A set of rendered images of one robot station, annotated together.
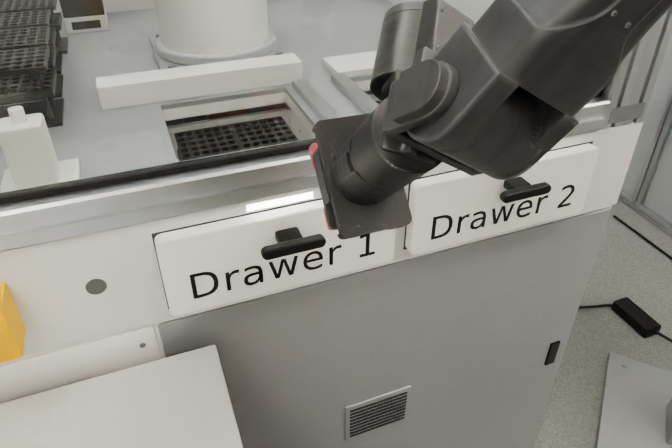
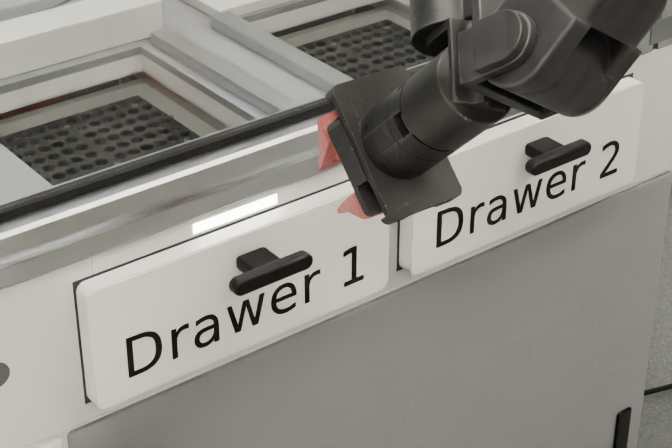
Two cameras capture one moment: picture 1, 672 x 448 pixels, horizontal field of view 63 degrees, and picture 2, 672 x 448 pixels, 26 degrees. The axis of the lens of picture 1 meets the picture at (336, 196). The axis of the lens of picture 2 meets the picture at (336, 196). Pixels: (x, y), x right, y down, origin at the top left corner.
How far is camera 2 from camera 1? 0.56 m
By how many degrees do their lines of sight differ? 14
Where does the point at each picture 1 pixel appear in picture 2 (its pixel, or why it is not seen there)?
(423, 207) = not seen: hidden behind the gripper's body
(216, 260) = (160, 311)
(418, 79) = (496, 29)
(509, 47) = not seen: outside the picture
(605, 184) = (659, 135)
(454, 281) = (469, 316)
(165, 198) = (95, 225)
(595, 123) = not seen: hidden behind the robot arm
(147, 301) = (59, 393)
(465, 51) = not seen: outside the picture
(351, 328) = (330, 413)
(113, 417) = not seen: outside the picture
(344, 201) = (385, 177)
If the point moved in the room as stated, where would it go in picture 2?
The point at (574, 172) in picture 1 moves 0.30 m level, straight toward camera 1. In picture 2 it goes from (615, 121) to (611, 292)
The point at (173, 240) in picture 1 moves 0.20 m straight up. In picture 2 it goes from (109, 285) to (86, 36)
